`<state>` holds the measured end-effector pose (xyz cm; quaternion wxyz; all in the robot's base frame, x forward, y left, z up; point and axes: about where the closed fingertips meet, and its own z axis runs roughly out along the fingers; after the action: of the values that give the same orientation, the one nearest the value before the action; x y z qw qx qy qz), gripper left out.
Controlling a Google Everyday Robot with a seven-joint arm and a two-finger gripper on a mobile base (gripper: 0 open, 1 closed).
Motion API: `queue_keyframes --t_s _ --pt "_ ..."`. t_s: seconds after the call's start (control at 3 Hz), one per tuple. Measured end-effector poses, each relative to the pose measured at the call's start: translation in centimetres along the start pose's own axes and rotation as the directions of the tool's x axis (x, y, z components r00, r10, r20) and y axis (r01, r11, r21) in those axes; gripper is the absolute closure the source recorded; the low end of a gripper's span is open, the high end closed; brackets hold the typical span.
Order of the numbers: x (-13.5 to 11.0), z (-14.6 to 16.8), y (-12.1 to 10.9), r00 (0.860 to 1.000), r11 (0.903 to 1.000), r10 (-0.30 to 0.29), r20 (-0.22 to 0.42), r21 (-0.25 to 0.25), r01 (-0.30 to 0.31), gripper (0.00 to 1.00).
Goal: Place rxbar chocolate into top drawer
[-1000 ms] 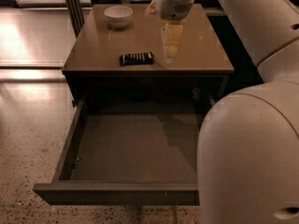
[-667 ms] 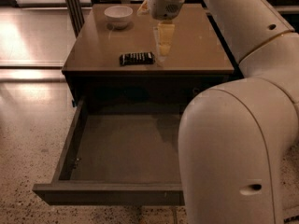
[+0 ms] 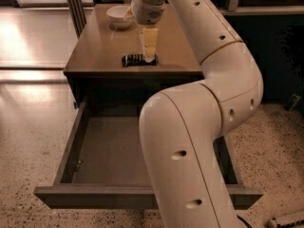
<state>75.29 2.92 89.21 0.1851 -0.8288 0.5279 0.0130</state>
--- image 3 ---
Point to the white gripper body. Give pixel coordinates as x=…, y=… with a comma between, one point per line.
x=147, y=11

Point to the black rxbar chocolate bar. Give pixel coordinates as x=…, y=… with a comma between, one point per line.
x=138, y=60

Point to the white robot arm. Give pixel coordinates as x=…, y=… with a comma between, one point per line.
x=178, y=125

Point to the brown drawer cabinet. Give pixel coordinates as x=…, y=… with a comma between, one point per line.
x=95, y=70

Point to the open top drawer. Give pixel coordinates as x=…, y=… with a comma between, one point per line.
x=103, y=166

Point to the white ceramic bowl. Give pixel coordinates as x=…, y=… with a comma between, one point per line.
x=116, y=17

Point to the white power strip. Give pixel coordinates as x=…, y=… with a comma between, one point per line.
x=287, y=221

